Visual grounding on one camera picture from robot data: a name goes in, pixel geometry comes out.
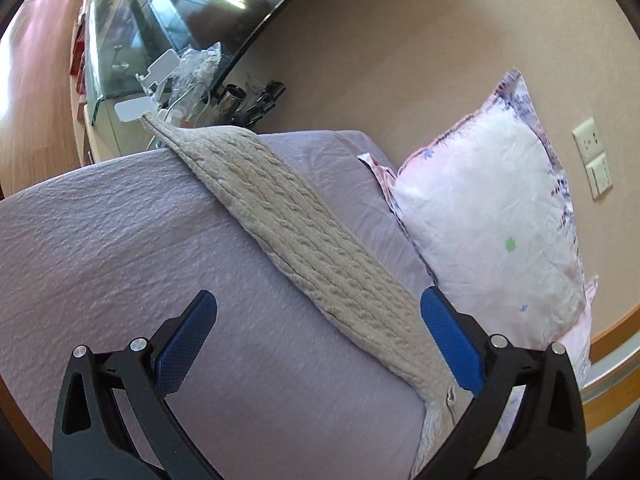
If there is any beige cable-knit sweater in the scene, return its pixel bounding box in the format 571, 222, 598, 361
141, 113, 454, 474

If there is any wooden bed headboard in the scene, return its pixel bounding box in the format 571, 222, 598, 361
582, 306, 639, 432

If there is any pink floral pillow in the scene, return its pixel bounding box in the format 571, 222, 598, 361
490, 276, 599, 452

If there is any lilac bed sheet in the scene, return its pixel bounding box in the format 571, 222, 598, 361
1, 150, 425, 479

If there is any white floral pillow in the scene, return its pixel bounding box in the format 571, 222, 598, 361
357, 68, 587, 351

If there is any clear plastic bag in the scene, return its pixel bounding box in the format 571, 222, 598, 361
169, 42, 222, 118

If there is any white phone stand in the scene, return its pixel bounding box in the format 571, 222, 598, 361
114, 49, 180, 122

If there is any dark metal cup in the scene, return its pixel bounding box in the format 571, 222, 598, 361
214, 84, 246, 125

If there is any glass top side cabinet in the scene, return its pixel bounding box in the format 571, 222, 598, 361
69, 0, 191, 166

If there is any wall socket switch plate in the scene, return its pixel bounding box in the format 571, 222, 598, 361
572, 117, 613, 200

